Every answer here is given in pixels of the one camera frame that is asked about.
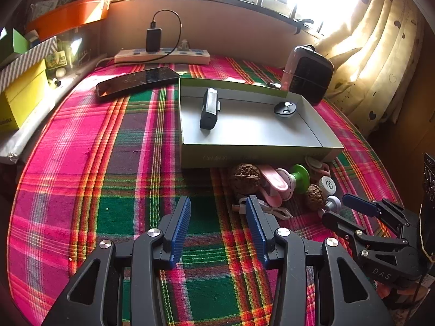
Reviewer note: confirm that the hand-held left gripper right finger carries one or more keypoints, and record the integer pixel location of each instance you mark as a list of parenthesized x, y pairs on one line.
[(256, 234)]

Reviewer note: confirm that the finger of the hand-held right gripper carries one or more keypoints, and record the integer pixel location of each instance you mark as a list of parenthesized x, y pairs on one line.
[(343, 224), (360, 203)]

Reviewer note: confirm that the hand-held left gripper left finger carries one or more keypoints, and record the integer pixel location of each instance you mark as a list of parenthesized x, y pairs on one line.
[(180, 229)]

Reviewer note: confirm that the white round cap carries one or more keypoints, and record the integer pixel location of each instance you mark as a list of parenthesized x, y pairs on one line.
[(328, 185)]

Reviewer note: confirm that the small walnut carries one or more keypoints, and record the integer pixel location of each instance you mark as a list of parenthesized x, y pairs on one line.
[(313, 197)]

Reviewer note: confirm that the large walnut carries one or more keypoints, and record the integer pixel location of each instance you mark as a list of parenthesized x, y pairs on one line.
[(243, 176)]

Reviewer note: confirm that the pink clip with grey pad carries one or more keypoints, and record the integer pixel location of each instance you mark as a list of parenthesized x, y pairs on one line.
[(316, 163)]

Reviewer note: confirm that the white and green knob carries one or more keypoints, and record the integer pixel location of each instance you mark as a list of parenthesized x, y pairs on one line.
[(300, 176)]

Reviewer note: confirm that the green cardboard box tray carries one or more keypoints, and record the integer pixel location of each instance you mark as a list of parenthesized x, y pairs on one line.
[(255, 132)]

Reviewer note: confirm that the plaid tablecloth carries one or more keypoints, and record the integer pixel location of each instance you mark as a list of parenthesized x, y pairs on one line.
[(119, 176)]

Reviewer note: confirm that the black oval gadget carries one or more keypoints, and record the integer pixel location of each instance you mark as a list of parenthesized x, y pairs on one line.
[(285, 108)]

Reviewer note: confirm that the black rectangular device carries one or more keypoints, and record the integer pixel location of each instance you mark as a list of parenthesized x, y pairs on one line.
[(209, 108)]

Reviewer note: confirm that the small space heater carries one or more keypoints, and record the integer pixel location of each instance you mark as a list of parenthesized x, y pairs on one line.
[(309, 74)]

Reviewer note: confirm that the cream heart print curtain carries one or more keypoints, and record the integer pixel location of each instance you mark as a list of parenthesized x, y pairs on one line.
[(373, 57)]

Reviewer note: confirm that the black smartphone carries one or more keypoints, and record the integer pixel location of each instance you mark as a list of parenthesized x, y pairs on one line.
[(136, 81)]

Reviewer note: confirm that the white power strip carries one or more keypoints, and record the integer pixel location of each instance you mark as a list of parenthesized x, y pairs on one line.
[(190, 56)]

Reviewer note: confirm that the white plug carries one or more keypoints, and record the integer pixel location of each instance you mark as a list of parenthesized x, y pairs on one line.
[(185, 44)]

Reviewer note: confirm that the black charger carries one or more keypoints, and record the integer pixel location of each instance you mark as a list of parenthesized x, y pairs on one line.
[(153, 40)]

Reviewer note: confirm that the yellow box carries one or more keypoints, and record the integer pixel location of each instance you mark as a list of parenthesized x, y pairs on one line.
[(23, 91)]

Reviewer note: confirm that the green card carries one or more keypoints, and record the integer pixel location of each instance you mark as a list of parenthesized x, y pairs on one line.
[(56, 59)]

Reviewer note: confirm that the striped box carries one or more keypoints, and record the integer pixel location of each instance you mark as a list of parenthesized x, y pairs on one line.
[(30, 54)]

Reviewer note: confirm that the orange tray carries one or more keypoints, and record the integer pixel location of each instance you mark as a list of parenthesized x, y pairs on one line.
[(68, 17)]

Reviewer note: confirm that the green box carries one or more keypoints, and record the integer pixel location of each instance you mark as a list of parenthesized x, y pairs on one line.
[(18, 40)]

